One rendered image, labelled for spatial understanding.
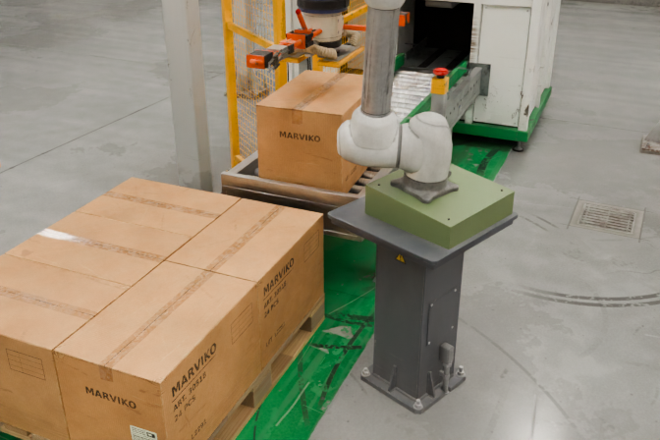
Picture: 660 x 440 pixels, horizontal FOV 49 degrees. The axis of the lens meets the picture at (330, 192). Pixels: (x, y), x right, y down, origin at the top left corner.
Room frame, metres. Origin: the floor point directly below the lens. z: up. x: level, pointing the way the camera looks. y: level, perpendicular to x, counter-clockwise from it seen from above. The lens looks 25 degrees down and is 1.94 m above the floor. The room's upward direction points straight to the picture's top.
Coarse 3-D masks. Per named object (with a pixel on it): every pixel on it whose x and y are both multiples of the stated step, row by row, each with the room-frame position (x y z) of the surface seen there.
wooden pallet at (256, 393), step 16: (320, 304) 2.74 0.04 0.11; (304, 320) 2.59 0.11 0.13; (320, 320) 2.74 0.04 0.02; (304, 336) 2.62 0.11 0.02; (288, 352) 2.51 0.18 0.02; (272, 368) 2.40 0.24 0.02; (256, 384) 2.19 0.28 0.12; (272, 384) 2.30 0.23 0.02; (240, 400) 2.07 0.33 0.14; (256, 400) 2.18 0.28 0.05; (240, 416) 2.12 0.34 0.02; (16, 432) 1.93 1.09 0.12; (224, 432) 2.04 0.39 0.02
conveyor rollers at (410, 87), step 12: (396, 72) 5.04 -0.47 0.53; (408, 72) 5.01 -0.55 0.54; (420, 72) 4.98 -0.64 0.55; (396, 84) 4.67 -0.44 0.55; (408, 84) 4.72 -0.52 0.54; (420, 84) 4.69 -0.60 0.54; (456, 84) 4.69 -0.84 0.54; (396, 96) 4.47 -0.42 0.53; (408, 96) 4.44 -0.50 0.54; (420, 96) 4.42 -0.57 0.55; (396, 108) 4.19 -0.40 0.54; (408, 108) 4.18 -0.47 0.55; (372, 168) 3.29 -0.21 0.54; (360, 180) 3.13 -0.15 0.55; (348, 192) 2.98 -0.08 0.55
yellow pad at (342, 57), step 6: (348, 42) 3.29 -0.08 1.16; (354, 48) 3.29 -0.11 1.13; (360, 48) 3.31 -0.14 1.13; (342, 54) 3.18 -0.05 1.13; (348, 54) 3.19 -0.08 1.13; (354, 54) 3.22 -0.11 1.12; (324, 60) 3.10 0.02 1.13; (330, 60) 3.08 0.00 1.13; (336, 60) 3.08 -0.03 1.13; (342, 60) 3.10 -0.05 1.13; (348, 60) 3.15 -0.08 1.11; (324, 66) 3.07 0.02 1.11; (330, 66) 3.06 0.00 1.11; (336, 66) 3.05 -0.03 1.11
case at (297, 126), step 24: (312, 72) 3.55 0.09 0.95; (288, 96) 3.14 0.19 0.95; (312, 96) 3.14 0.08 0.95; (336, 96) 3.15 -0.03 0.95; (360, 96) 3.15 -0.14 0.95; (264, 120) 3.02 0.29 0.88; (288, 120) 2.98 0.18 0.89; (312, 120) 2.94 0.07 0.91; (336, 120) 2.90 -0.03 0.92; (264, 144) 3.02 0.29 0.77; (288, 144) 2.98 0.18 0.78; (312, 144) 2.94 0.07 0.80; (336, 144) 2.90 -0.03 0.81; (264, 168) 3.02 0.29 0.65; (288, 168) 2.98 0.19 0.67; (312, 168) 2.94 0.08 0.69; (336, 168) 2.90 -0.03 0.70; (360, 168) 3.16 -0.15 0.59
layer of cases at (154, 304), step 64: (128, 192) 2.99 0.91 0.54; (192, 192) 2.99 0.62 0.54; (0, 256) 2.41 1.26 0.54; (64, 256) 2.41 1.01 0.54; (128, 256) 2.41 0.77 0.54; (192, 256) 2.41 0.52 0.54; (256, 256) 2.41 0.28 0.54; (320, 256) 2.75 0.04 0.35; (0, 320) 1.99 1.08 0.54; (64, 320) 1.99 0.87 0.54; (128, 320) 1.99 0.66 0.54; (192, 320) 1.99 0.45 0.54; (256, 320) 2.22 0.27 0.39; (0, 384) 1.94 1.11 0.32; (64, 384) 1.83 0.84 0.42; (128, 384) 1.73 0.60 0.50; (192, 384) 1.83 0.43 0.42
